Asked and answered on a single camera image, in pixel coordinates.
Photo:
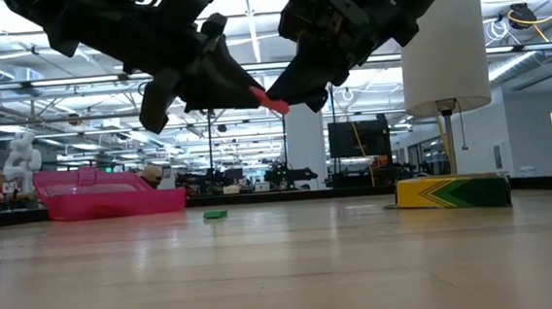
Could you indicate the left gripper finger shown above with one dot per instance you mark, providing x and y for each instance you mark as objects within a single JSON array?
[
  {"x": 229, "y": 75},
  {"x": 209, "y": 101}
]

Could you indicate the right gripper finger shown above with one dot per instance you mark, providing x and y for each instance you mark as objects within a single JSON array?
[
  {"x": 319, "y": 103},
  {"x": 300, "y": 82}
]

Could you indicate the pink eraser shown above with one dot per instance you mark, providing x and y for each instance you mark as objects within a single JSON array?
[{"x": 272, "y": 105}]

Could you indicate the green eraser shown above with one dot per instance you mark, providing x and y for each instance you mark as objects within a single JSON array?
[{"x": 215, "y": 214}]

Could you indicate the yellow green crayon box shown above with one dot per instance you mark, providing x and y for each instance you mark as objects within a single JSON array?
[{"x": 454, "y": 193}]

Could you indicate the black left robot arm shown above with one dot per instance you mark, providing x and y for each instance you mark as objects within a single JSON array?
[{"x": 101, "y": 25}]

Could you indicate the white column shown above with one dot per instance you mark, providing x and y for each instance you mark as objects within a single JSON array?
[{"x": 307, "y": 152}]

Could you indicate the black monitor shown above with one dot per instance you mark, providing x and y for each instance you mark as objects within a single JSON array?
[{"x": 358, "y": 139}]

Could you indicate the background black robot station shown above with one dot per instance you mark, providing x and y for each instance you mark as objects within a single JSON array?
[{"x": 289, "y": 175}]

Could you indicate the person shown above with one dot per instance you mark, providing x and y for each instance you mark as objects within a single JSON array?
[{"x": 152, "y": 177}]

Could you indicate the white shade table lamp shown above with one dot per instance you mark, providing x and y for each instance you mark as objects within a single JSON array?
[{"x": 444, "y": 55}]

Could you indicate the pink transparent pencil case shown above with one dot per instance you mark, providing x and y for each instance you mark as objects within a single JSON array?
[{"x": 114, "y": 205}]

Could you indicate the black gantry frame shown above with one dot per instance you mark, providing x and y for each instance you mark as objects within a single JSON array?
[{"x": 210, "y": 139}]

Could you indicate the black aluminium table frame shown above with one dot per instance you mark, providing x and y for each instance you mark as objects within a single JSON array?
[{"x": 284, "y": 196}]

